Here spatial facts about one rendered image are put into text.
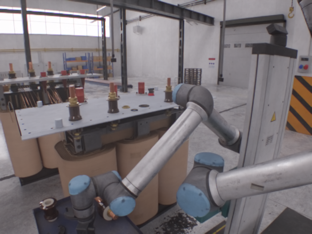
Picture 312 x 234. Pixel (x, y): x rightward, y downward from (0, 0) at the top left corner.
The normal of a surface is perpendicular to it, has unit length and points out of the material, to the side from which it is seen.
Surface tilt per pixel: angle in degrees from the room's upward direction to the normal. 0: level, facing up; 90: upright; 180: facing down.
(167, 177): 90
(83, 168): 90
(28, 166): 90
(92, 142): 90
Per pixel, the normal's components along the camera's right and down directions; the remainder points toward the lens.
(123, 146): -0.31, 0.26
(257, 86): -0.84, 0.15
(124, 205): 0.49, 0.29
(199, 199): -0.55, 0.28
